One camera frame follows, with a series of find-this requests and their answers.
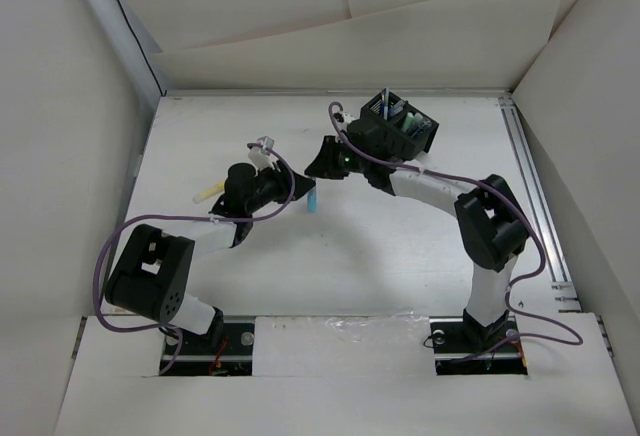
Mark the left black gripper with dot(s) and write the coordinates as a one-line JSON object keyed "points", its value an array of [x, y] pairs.
{"points": [[283, 179]]}

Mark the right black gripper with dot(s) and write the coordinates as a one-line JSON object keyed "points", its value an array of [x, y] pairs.
{"points": [[325, 163]]}

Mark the light blue highlighter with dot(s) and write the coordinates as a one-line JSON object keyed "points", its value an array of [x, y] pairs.
{"points": [[311, 200]]}

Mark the black two-compartment pen holder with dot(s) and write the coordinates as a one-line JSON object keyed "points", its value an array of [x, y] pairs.
{"points": [[402, 146]]}

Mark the yellow highlighter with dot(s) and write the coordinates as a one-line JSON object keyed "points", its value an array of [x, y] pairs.
{"points": [[208, 193]]}

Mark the light blue gel pen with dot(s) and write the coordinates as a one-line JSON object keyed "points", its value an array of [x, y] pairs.
{"points": [[396, 108]]}

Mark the green highlighter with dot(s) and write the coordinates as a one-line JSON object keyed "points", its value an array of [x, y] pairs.
{"points": [[407, 122]]}

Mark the green clear pen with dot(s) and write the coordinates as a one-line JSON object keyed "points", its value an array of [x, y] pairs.
{"points": [[384, 106]]}

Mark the orange cap highlighter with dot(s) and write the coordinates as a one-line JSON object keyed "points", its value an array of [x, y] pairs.
{"points": [[417, 122]]}

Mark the blue cap glue bottle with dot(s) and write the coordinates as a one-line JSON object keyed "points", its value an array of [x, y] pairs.
{"points": [[424, 125]]}

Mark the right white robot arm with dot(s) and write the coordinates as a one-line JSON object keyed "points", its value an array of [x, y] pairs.
{"points": [[491, 223]]}

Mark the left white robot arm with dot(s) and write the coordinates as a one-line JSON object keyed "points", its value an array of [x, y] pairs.
{"points": [[151, 274]]}

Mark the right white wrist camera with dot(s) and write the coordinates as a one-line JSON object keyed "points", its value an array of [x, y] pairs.
{"points": [[344, 119]]}

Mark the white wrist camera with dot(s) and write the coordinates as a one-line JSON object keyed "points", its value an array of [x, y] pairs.
{"points": [[344, 119], [260, 153]]}

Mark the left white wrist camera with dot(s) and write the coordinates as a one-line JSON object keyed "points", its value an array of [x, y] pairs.
{"points": [[260, 153]]}

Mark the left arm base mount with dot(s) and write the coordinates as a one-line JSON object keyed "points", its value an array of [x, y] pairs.
{"points": [[196, 357]]}

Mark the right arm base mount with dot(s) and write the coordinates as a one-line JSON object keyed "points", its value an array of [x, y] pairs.
{"points": [[461, 347]]}

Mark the right aluminium rail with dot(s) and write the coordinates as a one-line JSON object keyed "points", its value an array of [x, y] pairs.
{"points": [[561, 282]]}

